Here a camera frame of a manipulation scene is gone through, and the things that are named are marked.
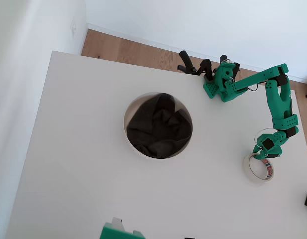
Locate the green printed robot arm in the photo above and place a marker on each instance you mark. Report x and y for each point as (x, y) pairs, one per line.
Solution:
(277, 104)

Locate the green printed mount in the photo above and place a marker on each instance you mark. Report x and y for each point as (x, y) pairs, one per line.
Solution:
(113, 231)

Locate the black table clamp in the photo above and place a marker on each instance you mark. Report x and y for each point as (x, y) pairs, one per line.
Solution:
(205, 67)
(186, 61)

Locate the black crumpled cloth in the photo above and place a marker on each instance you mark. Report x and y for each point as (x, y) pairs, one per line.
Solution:
(158, 129)

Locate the white round bowl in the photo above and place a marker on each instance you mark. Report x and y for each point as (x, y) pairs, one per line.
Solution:
(128, 112)

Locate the white tape roll red print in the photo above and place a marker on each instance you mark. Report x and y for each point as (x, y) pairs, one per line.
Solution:
(246, 168)

